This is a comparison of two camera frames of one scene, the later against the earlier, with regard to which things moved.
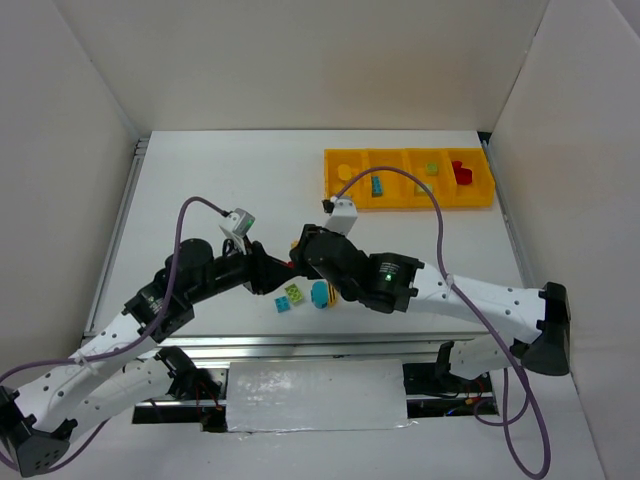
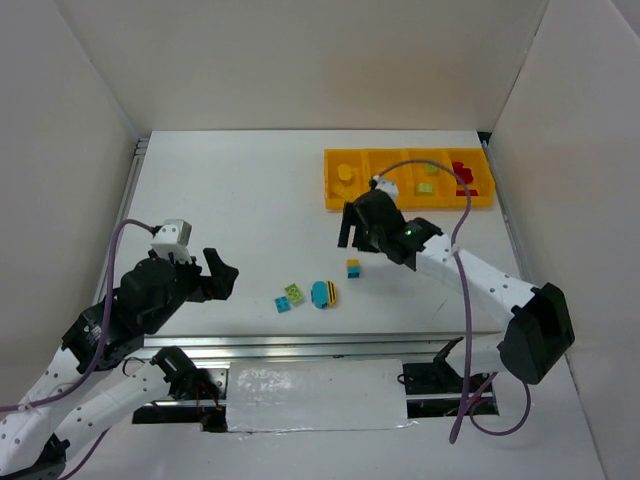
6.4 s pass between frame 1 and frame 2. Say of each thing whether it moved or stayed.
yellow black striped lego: stayed
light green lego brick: stayed
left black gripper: moved
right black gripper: moved
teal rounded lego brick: stayed
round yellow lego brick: stayed
